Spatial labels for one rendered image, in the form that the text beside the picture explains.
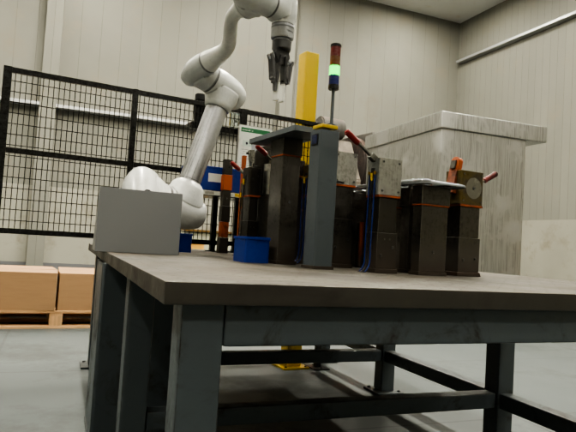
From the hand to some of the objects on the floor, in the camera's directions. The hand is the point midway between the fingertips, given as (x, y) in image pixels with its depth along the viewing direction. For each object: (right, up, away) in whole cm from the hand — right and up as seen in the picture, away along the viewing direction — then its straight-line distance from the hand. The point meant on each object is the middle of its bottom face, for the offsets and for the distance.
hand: (279, 93), depth 216 cm
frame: (+5, -137, +24) cm, 139 cm away
